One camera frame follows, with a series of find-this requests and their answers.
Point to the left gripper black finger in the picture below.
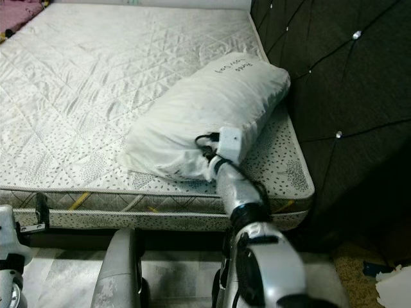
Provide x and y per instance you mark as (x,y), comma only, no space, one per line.
(43,208)

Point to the white pillow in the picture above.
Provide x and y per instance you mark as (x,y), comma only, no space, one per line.
(205,109)

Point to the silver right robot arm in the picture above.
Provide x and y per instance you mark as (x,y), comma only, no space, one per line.
(241,192)

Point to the silver left robot leg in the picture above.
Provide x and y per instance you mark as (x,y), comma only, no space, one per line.
(115,276)

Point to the silver robot leg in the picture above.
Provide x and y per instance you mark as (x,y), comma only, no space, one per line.
(115,276)
(228,276)

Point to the silver right robot leg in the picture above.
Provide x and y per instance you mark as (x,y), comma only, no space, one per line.
(228,276)

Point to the grey quilted mattress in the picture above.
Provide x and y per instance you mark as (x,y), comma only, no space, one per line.
(90,77)

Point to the dark padded headboard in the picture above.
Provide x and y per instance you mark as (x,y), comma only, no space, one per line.
(353,77)

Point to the purple cartoon mouse blanket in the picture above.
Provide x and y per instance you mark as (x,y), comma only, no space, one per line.
(16,14)

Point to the tan woven floor mat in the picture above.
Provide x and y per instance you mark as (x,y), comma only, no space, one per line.
(356,289)

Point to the small black object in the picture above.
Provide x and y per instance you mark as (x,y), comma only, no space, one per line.
(375,268)

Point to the white torn paper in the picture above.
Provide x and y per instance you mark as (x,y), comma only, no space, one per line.
(395,289)

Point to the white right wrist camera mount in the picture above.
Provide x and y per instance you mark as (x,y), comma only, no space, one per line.
(230,142)

